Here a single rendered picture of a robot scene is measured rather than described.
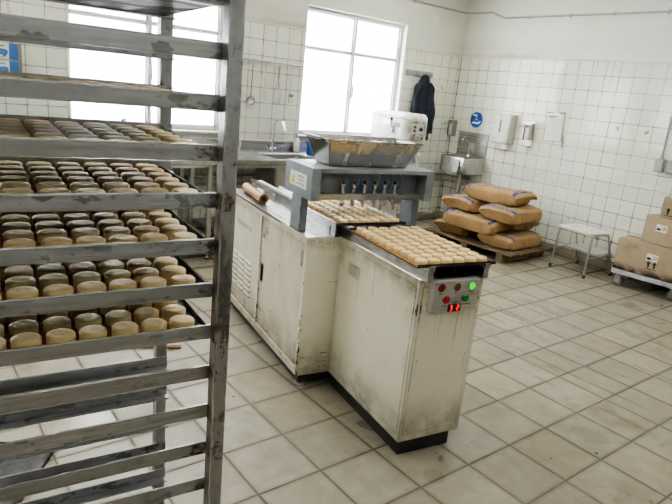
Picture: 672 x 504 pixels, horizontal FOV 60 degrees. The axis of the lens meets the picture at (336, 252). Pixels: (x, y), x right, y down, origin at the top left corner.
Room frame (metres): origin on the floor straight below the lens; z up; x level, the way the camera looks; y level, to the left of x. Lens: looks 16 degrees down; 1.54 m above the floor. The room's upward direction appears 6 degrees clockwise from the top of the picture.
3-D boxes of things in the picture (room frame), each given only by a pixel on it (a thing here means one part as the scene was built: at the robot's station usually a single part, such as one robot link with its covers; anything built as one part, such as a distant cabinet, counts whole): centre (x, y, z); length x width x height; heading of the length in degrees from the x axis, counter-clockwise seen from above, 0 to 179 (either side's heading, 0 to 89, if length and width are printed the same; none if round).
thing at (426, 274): (3.09, 0.09, 0.87); 2.01 x 0.03 x 0.07; 29
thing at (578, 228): (5.78, -2.52, 0.23); 0.45 x 0.45 x 0.46; 31
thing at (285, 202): (3.38, 0.32, 0.88); 1.28 x 0.01 x 0.07; 29
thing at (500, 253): (6.40, -1.68, 0.06); 1.20 x 0.80 x 0.11; 41
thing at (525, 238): (6.18, -1.88, 0.19); 0.72 x 0.42 x 0.15; 133
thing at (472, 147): (7.29, -1.51, 0.93); 0.99 x 0.38 x 1.09; 39
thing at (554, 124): (6.62, -2.28, 1.37); 0.27 x 0.02 x 0.40; 39
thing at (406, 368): (2.62, -0.33, 0.45); 0.70 x 0.34 x 0.90; 29
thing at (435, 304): (2.30, -0.51, 0.77); 0.24 x 0.04 x 0.14; 119
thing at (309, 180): (3.06, -0.09, 1.01); 0.72 x 0.33 x 0.34; 119
